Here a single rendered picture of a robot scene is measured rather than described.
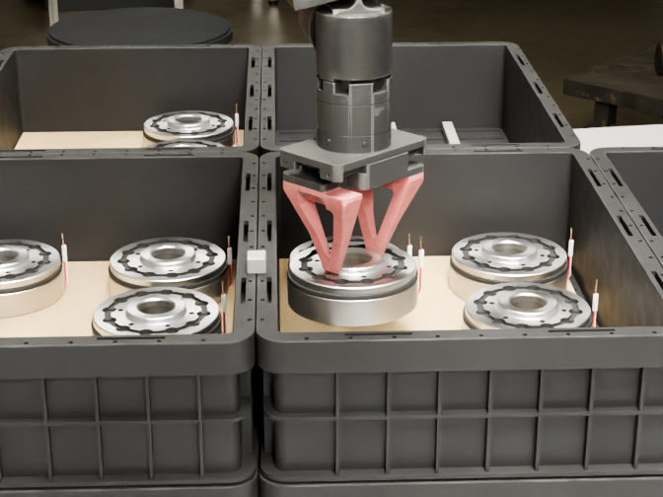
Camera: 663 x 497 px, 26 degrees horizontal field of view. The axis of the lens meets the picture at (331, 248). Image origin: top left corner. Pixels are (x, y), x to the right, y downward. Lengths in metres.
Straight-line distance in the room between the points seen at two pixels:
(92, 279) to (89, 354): 0.36
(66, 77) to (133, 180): 0.42
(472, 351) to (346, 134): 0.21
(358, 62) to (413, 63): 0.64
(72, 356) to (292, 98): 0.80
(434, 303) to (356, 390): 0.28
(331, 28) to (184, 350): 0.27
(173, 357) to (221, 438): 0.07
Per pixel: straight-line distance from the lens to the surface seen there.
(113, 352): 0.96
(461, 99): 1.72
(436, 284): 1.28
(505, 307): 1.16
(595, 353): 0.98
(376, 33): 1.06
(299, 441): 1.00
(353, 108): 1.07
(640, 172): 1.35
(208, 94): 1.70
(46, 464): 1.02
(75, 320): 1.23
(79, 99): 1.72
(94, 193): 1.33
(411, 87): 1.71
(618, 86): 3.97
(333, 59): 1.06
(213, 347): 0.95
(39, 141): 1.70
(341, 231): 1.08
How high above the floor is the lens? 1.34
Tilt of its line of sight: 22 degrees down
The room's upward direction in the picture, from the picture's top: straight up
